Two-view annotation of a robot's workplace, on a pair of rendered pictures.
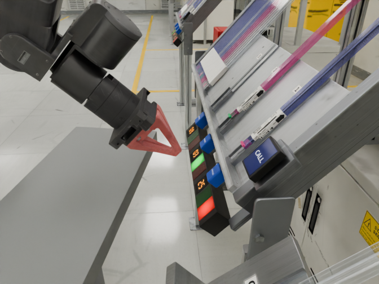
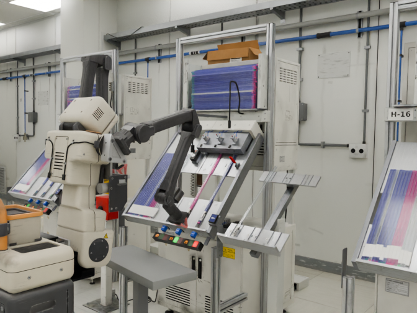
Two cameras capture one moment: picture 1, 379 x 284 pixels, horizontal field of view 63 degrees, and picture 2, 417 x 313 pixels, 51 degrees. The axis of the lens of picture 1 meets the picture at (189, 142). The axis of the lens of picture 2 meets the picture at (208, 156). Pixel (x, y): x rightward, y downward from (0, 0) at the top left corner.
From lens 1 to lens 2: 199 cm
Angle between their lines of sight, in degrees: 51
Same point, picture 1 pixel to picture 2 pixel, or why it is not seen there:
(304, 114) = (212, 210)
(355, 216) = not seen: hidden behind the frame
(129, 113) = (182, 214)
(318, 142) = (220, 213)
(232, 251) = not seen: outside the picture
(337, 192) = (208, 249)
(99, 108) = (177, 213)
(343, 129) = (223, 209)
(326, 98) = (216, 205)
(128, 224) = not seen: outside the picture
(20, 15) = (170, 192)
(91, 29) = (177, 194)
